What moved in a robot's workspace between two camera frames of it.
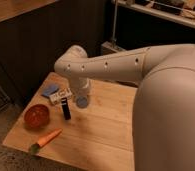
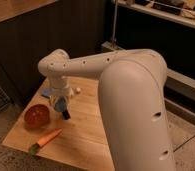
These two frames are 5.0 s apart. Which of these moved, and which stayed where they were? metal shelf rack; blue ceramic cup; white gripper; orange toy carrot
Moved: white gripper; blue ceramic cup
Stayed: metal shelf rack; orange toy carrot
